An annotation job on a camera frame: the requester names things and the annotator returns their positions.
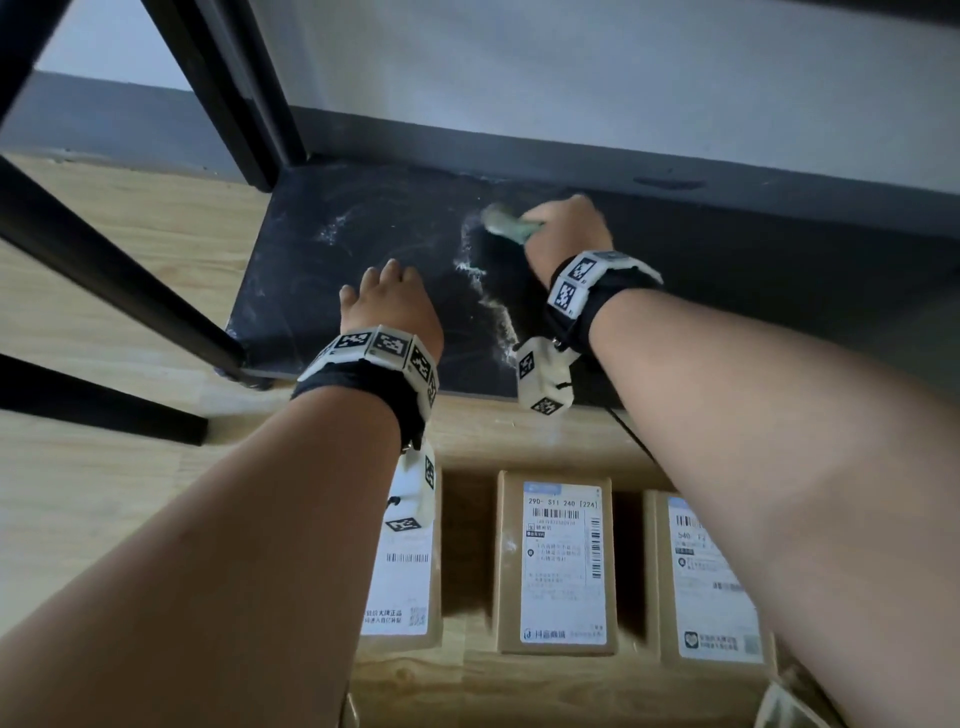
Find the black low table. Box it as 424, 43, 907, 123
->
0, 0, 256, 448

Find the person's left hand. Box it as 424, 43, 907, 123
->
338, 258, 445, 365

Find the black marker wristband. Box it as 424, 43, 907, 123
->
545, 251, 665, 354
290, 324, 440, 451

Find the white marker cube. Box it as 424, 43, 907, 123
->
515, 337, 583, 416

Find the person's right hand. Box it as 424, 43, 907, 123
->
521, 194, 616, 290

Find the dark metal shelf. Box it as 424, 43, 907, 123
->
0, 0, 960, 421

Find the green and pink cleaning cloth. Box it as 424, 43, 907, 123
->
479, 200, 541, 245

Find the person's left forearm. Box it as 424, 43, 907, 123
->
0, 397, 403, 728

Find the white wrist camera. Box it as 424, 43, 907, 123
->
384, 442, 438, 535

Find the brown cardboard box white label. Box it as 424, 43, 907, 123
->
493, 470, 620, 658
643, 491, 778, 673
358, 464, 444, 652

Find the person's right forearm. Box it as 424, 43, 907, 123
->
588, 288, 960, 728

